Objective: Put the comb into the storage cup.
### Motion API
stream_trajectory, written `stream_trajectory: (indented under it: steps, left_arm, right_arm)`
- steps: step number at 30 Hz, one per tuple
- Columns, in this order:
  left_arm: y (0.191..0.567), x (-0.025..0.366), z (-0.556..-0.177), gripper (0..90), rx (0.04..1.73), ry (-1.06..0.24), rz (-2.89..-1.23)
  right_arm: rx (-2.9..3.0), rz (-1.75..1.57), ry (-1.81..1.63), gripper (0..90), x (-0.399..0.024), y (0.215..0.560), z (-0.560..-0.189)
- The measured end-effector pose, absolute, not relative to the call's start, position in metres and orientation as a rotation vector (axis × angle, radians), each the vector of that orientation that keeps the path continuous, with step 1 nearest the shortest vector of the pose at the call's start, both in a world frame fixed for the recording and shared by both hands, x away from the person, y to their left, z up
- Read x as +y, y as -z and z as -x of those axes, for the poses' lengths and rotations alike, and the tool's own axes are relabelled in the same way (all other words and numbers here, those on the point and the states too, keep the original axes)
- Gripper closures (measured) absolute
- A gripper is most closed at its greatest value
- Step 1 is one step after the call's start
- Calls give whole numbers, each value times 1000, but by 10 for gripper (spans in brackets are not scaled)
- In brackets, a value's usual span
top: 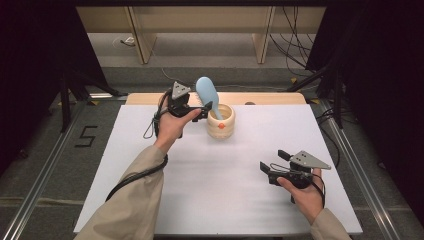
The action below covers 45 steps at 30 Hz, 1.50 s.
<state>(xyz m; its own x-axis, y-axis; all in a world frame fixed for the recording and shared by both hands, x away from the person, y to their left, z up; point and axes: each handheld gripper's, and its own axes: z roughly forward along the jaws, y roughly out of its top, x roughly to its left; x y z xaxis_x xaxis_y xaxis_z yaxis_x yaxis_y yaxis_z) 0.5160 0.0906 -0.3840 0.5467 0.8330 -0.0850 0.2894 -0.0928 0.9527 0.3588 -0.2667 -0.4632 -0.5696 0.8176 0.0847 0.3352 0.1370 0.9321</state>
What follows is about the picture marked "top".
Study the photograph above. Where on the person's left hand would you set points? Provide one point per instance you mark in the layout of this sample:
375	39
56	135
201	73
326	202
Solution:
170	130

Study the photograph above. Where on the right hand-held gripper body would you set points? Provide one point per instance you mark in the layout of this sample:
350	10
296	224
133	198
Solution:
306	161

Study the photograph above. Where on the white floor socket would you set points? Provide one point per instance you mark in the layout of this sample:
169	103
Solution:
128	41

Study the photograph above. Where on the black metal stand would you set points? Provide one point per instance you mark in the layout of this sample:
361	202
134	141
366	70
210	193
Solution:
333	90
66	96

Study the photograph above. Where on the person's right hand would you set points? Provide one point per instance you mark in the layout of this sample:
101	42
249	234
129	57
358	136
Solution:
308	200

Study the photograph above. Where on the light blue hairbrush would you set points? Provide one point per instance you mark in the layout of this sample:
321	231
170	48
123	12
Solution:
207	91

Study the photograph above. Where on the black curtain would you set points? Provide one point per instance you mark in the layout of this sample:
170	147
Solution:
36	66
383	83

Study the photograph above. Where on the aluminium floor rail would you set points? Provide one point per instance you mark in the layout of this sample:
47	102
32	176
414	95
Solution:
36	186
363	180

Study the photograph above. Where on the cream ringed cup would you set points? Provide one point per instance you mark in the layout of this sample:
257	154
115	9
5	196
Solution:
221	128

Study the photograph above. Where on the wooden table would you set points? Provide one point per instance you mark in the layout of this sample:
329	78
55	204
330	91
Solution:
266	98

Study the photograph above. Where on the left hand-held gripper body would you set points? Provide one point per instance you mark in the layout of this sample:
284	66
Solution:
180	105

